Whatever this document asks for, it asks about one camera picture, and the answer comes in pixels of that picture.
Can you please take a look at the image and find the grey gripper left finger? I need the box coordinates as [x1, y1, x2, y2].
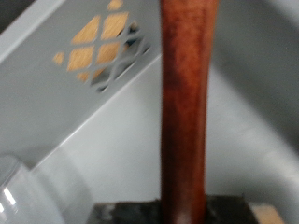
[87, 200, 163, 224]

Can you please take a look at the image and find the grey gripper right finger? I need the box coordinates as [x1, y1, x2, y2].
[204, 194, 286, 224]

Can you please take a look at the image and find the clear wine glass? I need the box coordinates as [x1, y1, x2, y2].
[0, 151, 94, 224]

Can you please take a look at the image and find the grey plastic crate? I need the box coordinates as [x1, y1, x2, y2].
[0, 0, 299, 224]

